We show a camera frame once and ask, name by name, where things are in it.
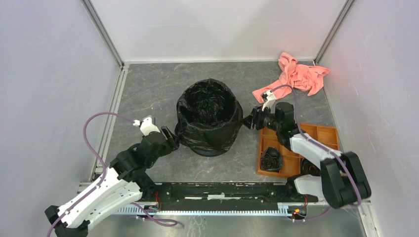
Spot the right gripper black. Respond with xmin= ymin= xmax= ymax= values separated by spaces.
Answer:
xmin=239 ymin=104 xmax=281 ymax=132

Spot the rolled black bag front right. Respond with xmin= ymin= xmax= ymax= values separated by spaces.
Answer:
xmin=300 ymin=158 xmax=320 ymax=176

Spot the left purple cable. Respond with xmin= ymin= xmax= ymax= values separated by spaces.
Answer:
xmin=46 ymin=112 xmax=135 ymax=237

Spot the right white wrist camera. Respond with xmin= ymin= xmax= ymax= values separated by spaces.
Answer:
xmin=261 ymin=90 xmax=277 ymax=112

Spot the dark blue trash bin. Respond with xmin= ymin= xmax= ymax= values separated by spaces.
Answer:
xmin=190 ymin=148 xmax=227 ymax=157

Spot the right aluminium corner post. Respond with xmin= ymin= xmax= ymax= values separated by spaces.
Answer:
xmin=313 ymin=0 xmax=356 ymax=65

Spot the pink crumpled cloth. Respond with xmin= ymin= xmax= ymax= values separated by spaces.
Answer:
xmin=252 ymin=52 xmax=330 ymax=103

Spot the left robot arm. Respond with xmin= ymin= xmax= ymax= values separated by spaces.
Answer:
xmin=45 ymin=126 xmax=179 ymax=237

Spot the rolled black bag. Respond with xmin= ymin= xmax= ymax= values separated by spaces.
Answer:
xmin=260 ymin=147 xmax=284 ymax=172
xmin=300 ymin=158 xmax=320 ymax=176

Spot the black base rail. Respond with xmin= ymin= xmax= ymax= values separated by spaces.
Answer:
xmin=98 ymin=182 xmax=371 ymax=223

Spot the black trash bag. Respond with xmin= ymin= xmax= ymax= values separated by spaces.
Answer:
xmin=175 ymin=79 xmax=243 ymax=152

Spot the aluminium corner post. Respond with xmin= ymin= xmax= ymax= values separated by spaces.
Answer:
xmin=81 ymin=0 xmax=125 ymax=68
xmin=313 ymin=0 xmax=356 ymax=65

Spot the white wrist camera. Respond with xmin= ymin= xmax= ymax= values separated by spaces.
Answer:
xmin=132 ymin=116 xmax=160 ymax=136
xmin=261 ymin=90 xmax=277 ymax=112

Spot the orange compartment tray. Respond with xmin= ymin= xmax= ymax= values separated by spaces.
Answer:
xmin=256 ymin=123 xmax=340 ymax=179

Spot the rolled black bag front left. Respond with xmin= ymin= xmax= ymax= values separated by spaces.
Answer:
xmin=260 ymin=147 xmax=284 ymax=172

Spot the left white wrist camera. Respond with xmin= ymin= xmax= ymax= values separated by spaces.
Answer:
xmin=132 ymin=116 xmax=160 ymax=136

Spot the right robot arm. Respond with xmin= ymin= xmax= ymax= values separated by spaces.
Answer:
xmin=242 ymin=102 xmax=372 ymax=209

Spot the left aluminium corner post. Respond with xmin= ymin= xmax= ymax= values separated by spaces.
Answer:
xmin=81 ymin=0 xmax=125 ymax=68

